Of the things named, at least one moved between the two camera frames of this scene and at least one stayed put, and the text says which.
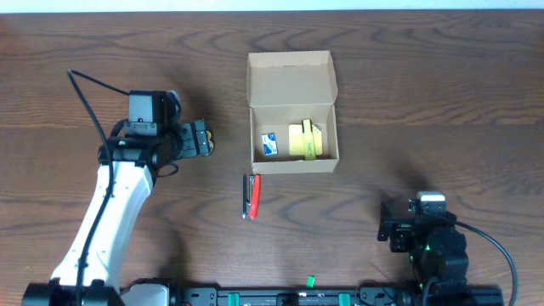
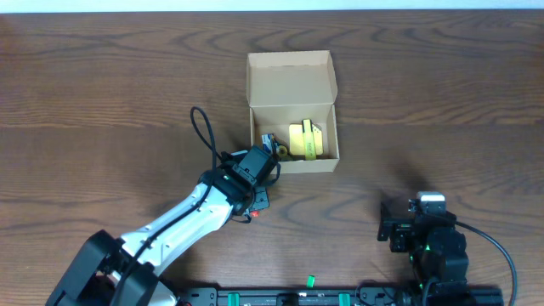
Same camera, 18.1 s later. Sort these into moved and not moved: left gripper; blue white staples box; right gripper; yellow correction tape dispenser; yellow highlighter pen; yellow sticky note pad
Moved: left gripper; yellow correction tape dispenser
Not moved: right gripper; yellow sticky note pad; blue white staples box; yellow highlighter pen
